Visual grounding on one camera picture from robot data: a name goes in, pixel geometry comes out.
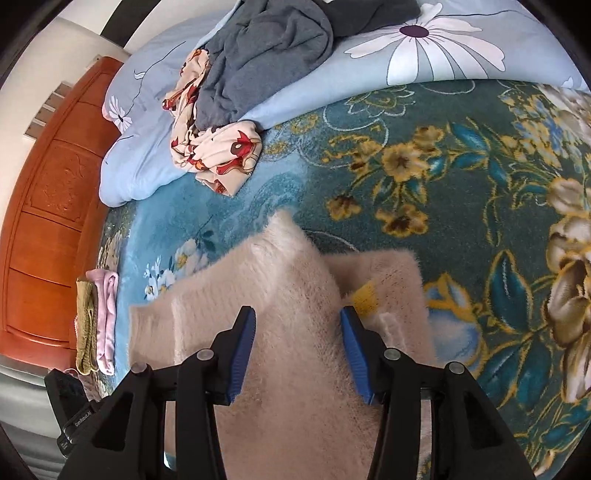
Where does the wooden headboard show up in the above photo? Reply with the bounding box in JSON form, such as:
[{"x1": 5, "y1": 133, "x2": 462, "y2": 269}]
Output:
[{"x1": 1, "y1": 57, "x2": 122, "y2": 370}]

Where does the pink folded garment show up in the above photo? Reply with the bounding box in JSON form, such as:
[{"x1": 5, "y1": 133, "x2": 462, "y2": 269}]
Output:
[{"x1": 86, "y1": 269, "x2": 119, "y2": 376}]

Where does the beige fuzzy sweater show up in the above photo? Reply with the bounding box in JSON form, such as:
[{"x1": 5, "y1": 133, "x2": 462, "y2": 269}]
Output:
[{"x1": 128, "y1": 211, "x2": 436, "y2": 479}]

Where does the blue floral bed blanket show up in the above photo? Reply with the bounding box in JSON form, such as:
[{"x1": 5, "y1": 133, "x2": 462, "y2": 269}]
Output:
[{"x1": 99, "y1": 80, "x2": 590, "y2": 479}]

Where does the light blue floral duvet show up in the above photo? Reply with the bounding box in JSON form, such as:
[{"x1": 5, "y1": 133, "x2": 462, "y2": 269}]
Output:
[{"x1": 99, "y1": 1, "x2": 589, "y2": 207}]

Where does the white black wardrobe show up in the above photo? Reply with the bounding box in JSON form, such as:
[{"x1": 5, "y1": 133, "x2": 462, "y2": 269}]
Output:
[{"x1": 0, "y1": 0, "x2": 242, "y2": 84}]

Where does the cream red patterned garment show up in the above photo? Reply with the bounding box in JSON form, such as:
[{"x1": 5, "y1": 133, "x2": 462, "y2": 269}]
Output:
[{"x1": 162, "y1": 49, "x2": 263, "y2": 197}]

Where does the olive green folded knit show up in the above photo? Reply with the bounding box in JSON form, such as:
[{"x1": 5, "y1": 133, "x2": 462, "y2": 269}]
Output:
[{"x1": 75, "y1": 278, "x2": 98, "y2": 375}]

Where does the grey blue garment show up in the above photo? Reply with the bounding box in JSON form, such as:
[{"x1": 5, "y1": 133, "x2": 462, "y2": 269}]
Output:
[{"x1": 194, "y1": 0, "x2": 420, "y2": 130}]

